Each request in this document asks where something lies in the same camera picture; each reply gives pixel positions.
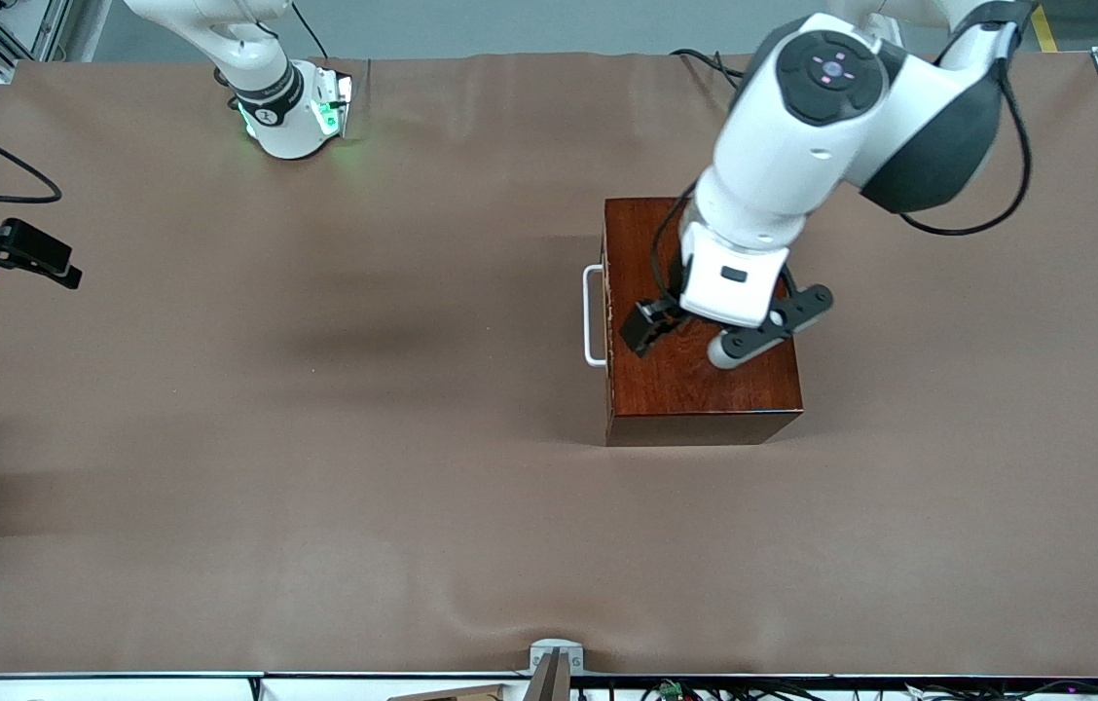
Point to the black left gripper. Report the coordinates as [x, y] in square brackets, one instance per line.
[648, 325]

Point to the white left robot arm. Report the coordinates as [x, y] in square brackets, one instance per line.
[802, 146]

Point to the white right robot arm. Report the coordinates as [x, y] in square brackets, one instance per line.
[267, 97]

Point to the dark brown wooden cabinet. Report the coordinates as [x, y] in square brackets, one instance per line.
[705, 389]

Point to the brown table mat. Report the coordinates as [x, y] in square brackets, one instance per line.
[315, 545]

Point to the brown cardboard piece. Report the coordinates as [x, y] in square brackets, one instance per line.
[457, 694]

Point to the yellow floor tape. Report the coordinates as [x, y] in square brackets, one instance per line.
[1045, 34]

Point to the grey metal clamp bracket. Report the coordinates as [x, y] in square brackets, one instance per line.
[557, 654]

